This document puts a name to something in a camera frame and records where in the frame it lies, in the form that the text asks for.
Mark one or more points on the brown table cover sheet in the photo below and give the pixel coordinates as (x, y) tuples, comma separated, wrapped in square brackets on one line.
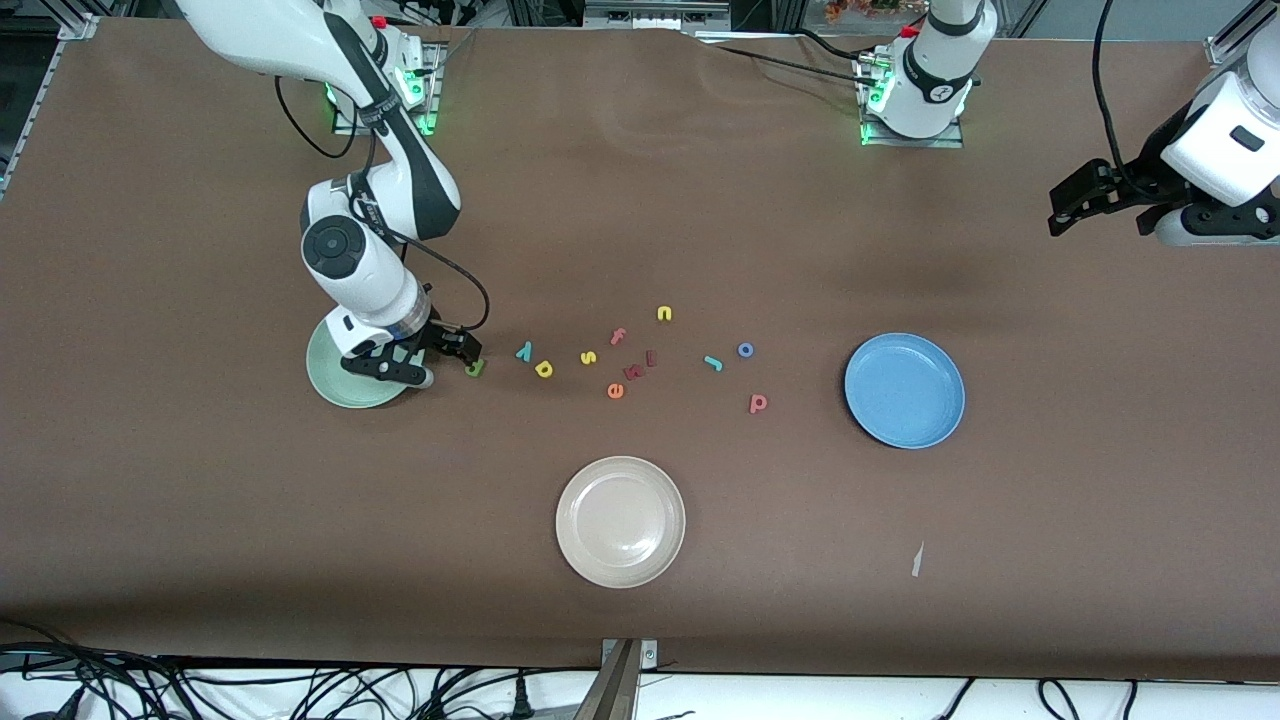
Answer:
[(200, 500)]

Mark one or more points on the beige plate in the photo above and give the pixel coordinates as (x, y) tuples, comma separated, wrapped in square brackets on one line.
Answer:
[(620, 522)]

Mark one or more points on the grey power strip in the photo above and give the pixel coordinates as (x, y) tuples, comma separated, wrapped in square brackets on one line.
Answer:
[(650, 15)]

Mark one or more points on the blue plate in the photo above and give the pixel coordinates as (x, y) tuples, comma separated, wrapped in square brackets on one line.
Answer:
[(905, 390)]

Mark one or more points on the aluminium frame rail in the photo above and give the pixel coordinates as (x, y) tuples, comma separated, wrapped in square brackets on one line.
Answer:
[(50, 85), (1222, 42)]

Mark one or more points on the black power plug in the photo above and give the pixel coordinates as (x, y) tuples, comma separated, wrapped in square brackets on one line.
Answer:
[(520, 702)]

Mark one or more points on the aluminium post bracket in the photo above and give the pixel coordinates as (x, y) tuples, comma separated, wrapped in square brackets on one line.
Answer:
[(648, 655)]

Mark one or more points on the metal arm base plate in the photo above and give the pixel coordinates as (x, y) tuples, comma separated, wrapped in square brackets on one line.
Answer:
[(400, 131), (915, 142)]

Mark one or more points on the light green plate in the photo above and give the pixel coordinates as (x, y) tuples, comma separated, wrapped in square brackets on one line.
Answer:
[(340, 385)]

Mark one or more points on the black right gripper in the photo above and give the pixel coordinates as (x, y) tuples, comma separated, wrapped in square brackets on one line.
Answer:
[(441, 338)]

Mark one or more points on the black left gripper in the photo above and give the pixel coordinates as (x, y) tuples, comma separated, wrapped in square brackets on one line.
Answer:
[(1128, 186)]

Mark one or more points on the aluminium camera post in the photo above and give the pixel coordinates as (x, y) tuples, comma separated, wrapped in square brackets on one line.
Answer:
[(610, 695)]

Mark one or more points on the white tape scrap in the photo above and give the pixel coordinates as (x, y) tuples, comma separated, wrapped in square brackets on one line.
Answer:
[(917, 560)]

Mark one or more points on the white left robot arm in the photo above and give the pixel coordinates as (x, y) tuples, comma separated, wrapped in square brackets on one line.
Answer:
[(925, 80)]

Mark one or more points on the orange artificial flowers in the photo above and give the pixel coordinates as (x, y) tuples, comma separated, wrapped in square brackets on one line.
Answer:
[(870, 8)]

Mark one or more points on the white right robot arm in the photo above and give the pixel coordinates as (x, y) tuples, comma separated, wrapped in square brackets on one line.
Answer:
[(385, 290)]

